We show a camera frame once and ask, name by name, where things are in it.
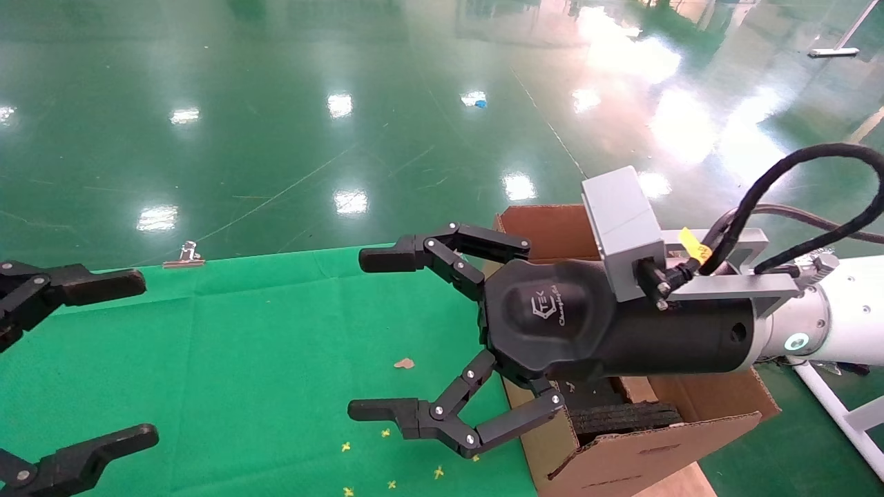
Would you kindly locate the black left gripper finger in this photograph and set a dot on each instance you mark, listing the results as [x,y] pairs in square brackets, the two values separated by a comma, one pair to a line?
[83,284]
[76,459]

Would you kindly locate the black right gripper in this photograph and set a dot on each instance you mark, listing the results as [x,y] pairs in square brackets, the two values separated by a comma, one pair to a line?
[559,324]

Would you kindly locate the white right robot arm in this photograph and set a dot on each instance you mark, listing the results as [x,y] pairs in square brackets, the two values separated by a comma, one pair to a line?
[849,314]

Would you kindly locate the small cardboard scrap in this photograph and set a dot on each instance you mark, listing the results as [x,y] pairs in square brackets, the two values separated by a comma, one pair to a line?
[404,363]

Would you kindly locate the large open cardboard carton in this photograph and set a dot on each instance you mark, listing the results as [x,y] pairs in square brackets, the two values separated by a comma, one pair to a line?
[621,469]

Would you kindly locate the silver metal binder clip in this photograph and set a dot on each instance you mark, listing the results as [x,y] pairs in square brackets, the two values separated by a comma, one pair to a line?
[185,257]

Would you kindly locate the green table cloth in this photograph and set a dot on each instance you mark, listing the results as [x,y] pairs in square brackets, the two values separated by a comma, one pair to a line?
[242,359]

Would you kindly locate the black foam lining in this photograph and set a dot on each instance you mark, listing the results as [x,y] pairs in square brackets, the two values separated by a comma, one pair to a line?
[621,418]

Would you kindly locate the white metal stand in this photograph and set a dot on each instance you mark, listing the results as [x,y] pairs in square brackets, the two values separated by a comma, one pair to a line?
[833,52]

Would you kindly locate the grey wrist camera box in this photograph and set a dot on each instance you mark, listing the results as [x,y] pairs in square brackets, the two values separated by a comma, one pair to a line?
[621,221]

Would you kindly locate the grey metal camera bracket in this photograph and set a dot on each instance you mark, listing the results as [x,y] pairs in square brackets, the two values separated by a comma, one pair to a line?
[732,286]

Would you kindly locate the white metal frame leg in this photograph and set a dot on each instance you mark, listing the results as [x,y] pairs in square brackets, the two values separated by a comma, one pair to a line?
[836,407]

